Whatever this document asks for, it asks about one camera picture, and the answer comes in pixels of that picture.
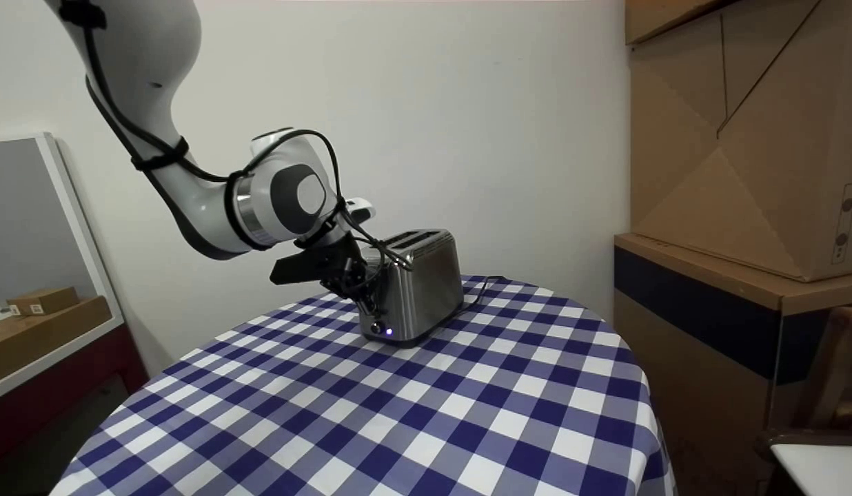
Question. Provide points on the dark red cabinet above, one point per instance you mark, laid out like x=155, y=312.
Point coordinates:
x=49, y=415

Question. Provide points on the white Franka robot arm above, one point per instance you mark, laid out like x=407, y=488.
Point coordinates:
x=168, y=110

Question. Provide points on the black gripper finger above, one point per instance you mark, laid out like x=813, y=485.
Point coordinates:
x=370, y=268
x=351, y=281

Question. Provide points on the white framed board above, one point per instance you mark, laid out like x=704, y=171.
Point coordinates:
x=28, y=229

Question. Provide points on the silver two-slot toaster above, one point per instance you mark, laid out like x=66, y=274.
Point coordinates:
x=421, y=290

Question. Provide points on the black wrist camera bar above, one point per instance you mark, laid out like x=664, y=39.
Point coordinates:
x=301, y=265

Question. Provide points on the large brown cardboard box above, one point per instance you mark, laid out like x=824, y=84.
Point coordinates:
x=756, y=138

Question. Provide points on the wooden cabinet with dark band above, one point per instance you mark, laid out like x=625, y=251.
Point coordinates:
x=709, y=368

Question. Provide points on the blue white checkered tablecloth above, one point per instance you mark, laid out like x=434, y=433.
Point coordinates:
x=399, y=415

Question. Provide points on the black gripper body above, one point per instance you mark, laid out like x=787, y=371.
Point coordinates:
x=337, y=250

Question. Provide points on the wooden shelf tray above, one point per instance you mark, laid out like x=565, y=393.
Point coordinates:
x=41, y=332

